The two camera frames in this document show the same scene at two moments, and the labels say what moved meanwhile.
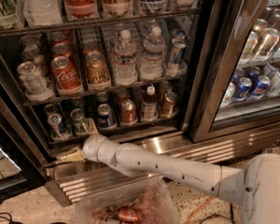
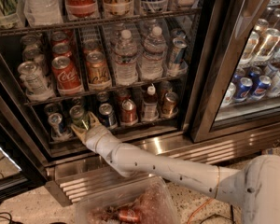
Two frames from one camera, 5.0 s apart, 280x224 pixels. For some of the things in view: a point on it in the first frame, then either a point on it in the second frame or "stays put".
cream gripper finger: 73,156 -> 79,133
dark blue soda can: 105,119 stays put
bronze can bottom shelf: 169,105 stays put
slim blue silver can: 178,45 stays put
